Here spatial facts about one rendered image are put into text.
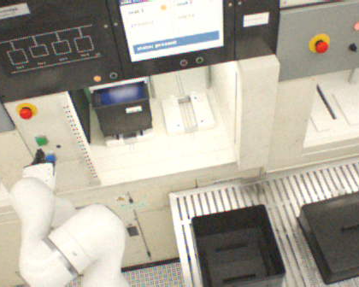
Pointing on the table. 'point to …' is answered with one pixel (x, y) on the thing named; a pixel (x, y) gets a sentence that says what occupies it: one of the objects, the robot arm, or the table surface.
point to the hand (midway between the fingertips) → (40, 155)
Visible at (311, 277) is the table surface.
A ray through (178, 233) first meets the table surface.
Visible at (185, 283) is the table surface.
